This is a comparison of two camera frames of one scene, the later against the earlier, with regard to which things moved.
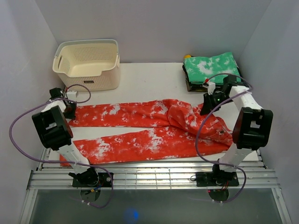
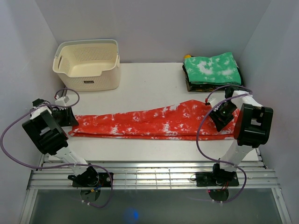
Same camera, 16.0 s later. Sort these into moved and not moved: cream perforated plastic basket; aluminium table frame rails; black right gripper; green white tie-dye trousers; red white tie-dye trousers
Moved: red white tie-dye trousers; black right gripper
Not moved: green white tie-dye trousers; cream perforated plastic basket; aluminium table frame rails
